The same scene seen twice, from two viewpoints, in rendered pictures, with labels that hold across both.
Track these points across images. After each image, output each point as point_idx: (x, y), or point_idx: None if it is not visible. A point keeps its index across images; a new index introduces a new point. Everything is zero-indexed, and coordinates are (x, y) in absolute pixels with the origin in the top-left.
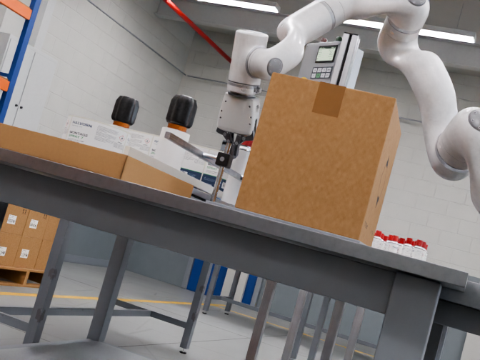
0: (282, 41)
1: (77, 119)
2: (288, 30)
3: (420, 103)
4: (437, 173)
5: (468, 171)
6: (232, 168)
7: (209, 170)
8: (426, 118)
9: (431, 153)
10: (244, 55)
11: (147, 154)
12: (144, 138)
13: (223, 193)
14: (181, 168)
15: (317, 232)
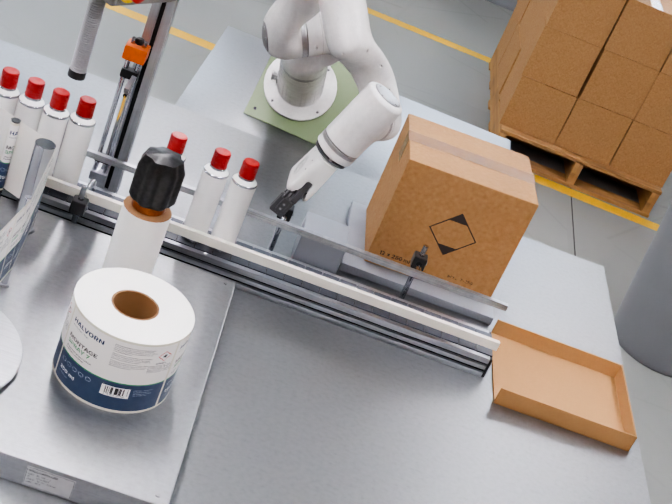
0: (397, 90)
1: (187, 338)
2: (384, 62)
3: (313, 12)
4: (278, 58)
5: (331, 63)
6: (245, 212)
7: (43, 187)
8: (306, 22)
9: (294, 49)
10: (386, 131)
11: (7, 249)
12: (6, 231)
13: (232, 241)
14: (29, 220)
15: (611, 307)
